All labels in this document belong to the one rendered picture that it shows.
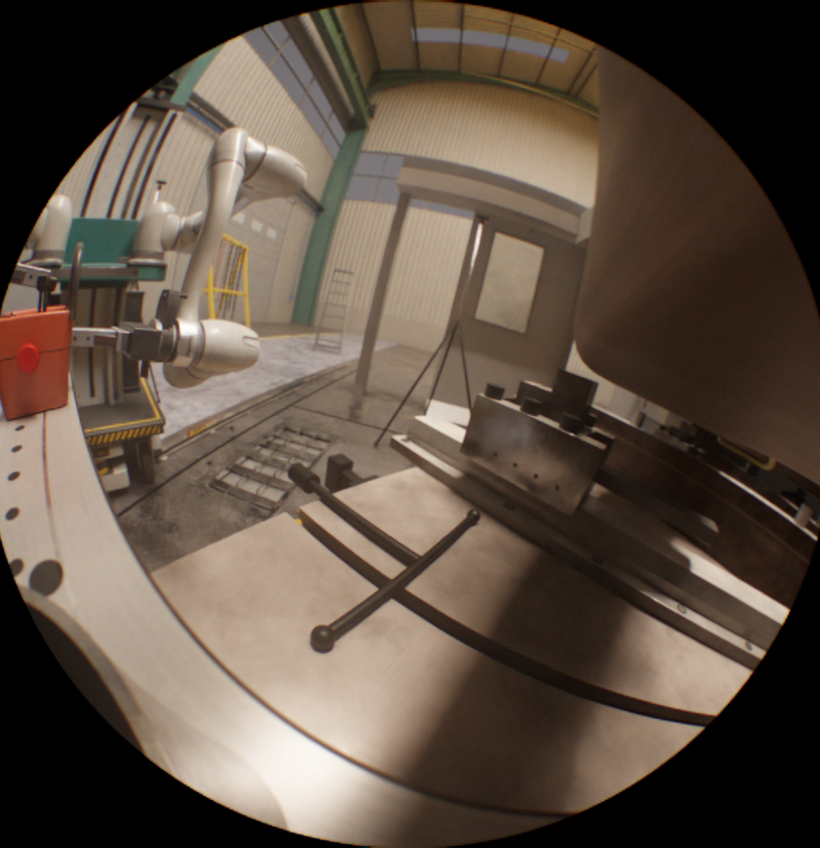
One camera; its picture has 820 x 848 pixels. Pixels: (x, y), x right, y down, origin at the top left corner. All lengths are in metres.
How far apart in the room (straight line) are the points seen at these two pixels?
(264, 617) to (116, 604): 0.45
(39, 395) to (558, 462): 1.07
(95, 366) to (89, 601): 1.48
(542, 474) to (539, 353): 2.43
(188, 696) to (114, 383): 1.52
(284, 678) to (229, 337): 0.60
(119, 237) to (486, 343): 2.99
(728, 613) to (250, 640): 1.25
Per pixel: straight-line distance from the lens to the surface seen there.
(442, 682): 0.59
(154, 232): 1.38
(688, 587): 1.08
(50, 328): 0.45
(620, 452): 1.92
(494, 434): 0.94
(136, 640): 0.17
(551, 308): 3.29
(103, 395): 1.67
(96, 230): 1.55
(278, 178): 0.95
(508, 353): 3.13
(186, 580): 0.68
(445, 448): 1.17
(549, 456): 0.88
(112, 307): 1.56
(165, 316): 0.55
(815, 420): 0.15
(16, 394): 0.48
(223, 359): 0.60
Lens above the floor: 0.83
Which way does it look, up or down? 18 degrees down
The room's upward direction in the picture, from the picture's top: 14 degrees clockwise
